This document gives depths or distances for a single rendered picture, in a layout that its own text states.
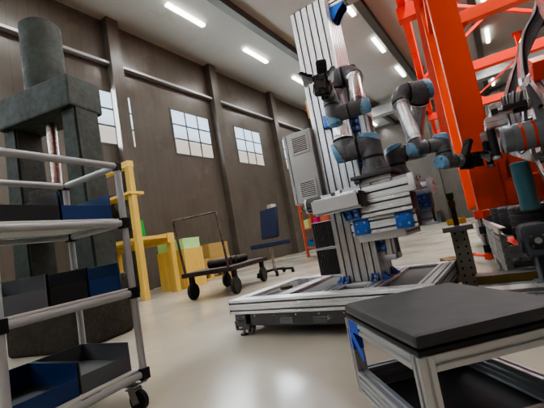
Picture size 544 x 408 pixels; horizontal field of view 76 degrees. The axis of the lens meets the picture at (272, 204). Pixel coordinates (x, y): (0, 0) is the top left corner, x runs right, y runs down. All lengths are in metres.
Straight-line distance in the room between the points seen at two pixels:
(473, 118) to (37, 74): 3.51
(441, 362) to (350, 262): 1.50
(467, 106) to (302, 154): 1.07
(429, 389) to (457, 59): 2.21
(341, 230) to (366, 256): 0.22
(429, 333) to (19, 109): 3.68
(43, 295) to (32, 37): 3.00
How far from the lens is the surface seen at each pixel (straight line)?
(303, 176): 2.25
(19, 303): 1.39
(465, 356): 0.78
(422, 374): 0.74
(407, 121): 2.11
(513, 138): 2.09
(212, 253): 8.16
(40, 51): 3.99
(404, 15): 5.67
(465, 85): 2.60
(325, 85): 1.62
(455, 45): 2.70
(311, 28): 2.53
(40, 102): 3.72
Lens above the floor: 0.55
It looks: 6 degrees up
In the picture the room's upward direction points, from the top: 10 degrees counter-clockwise
